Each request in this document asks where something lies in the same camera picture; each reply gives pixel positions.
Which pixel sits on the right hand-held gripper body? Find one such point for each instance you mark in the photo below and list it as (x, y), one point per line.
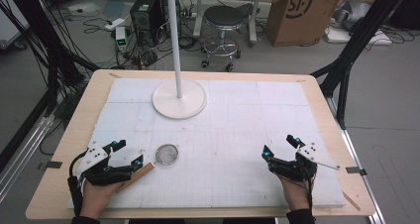
(298, 166)

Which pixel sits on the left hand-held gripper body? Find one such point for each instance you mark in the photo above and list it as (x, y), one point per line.
(99, 171)

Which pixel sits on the person's left hand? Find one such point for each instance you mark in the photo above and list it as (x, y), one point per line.
(97, 196)

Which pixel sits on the person's right hand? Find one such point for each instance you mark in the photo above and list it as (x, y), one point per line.
(295, 194)

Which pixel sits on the white gridded mat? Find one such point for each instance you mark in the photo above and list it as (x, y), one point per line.
(231, 151)

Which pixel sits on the light wooden table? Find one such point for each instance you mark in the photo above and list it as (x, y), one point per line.
(79, 125)

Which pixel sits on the black tape strip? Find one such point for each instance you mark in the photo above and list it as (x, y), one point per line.
(51, 165)
(356, 170)

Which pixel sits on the thin wooden strip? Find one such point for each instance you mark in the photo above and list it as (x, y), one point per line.
(351, 201)

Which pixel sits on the white stand with round base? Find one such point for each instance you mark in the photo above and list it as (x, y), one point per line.
(180, 100)

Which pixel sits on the black metal stand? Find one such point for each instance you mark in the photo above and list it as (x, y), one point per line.
(350, 58)
(56, 45)

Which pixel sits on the small white power supply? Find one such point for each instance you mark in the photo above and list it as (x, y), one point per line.
(121, 39)

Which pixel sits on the brown cardboard box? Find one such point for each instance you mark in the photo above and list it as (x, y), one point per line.
(297, 19)

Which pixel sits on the white power strip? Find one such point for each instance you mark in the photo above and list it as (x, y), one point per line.
(115, 23)

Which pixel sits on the black computer tower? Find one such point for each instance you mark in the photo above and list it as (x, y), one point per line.
(147, 17)

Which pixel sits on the grey appliance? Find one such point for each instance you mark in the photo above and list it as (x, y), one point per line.
(351, 12)

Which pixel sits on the black round stool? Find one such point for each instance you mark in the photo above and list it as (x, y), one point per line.
(224, 16)

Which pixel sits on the aluminium rail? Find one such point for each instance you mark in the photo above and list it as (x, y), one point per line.
(358, 171)
(23, 154)

